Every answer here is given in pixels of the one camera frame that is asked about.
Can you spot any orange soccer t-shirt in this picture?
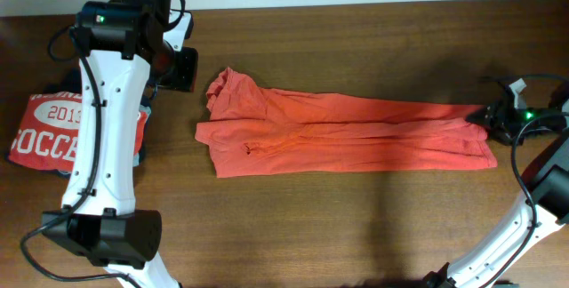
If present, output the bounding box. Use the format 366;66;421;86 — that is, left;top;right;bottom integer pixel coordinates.
195;68;497;178

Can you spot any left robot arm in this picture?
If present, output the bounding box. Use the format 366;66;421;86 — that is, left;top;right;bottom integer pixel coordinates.
38;0;198;287

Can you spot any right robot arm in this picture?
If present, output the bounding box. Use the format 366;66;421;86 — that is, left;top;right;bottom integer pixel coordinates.
420;110;568;288

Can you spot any folded navy shirt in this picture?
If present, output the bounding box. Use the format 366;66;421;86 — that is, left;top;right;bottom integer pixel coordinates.
5;68;152;180

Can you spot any folded red 2013 soccer shirt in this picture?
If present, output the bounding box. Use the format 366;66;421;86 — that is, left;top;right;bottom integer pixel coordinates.
7;92;148;173

